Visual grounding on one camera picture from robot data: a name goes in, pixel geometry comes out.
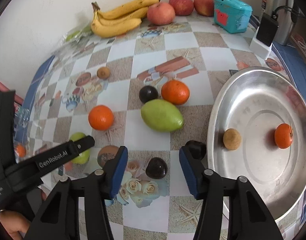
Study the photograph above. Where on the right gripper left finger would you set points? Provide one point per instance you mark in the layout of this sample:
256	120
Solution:
57	217

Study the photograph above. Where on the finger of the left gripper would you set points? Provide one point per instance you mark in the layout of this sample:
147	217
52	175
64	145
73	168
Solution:
44	163

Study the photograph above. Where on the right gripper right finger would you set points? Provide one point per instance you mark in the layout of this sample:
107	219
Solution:
249	217

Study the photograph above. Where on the dark plum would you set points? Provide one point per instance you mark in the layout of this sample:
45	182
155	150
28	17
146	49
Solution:
196	151
156	168
148	93

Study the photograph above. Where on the large green mango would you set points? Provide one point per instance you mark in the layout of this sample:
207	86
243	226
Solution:
162	116

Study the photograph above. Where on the person's left hand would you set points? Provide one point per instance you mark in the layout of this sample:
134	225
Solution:
14	223

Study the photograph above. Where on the small orange far left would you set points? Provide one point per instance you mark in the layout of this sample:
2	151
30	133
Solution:
20	150

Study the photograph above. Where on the brown longan in bowl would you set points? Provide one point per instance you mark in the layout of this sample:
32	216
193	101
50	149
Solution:
231	139

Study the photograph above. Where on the orange in bowl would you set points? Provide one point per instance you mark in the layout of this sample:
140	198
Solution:
283	136

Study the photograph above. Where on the large steel bowl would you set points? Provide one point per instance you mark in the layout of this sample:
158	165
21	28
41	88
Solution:
255	101

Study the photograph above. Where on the small brown longan on table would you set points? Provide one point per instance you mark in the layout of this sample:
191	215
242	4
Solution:
103	73

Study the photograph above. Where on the clear plastic fruit tray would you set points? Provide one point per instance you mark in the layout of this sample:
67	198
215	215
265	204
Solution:
73	39

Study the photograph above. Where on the checkered printed tablecloth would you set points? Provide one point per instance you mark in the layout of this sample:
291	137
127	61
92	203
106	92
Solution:
156	89

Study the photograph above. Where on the yellow banana bunch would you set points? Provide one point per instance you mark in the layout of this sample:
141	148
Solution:
121	19

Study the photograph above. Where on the black power adapter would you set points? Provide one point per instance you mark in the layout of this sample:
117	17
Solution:
267	29

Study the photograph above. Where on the pale red front apple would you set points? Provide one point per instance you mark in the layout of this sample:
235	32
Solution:
161	13

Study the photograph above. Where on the teal toy box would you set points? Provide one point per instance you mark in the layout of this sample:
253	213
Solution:
232	15

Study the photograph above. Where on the red middle apple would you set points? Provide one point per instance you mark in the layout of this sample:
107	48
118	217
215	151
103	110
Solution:
182	7

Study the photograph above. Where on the red right apple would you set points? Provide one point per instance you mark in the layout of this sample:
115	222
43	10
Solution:
204	7

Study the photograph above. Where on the stainless steel kettle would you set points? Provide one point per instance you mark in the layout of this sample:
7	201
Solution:
287	12

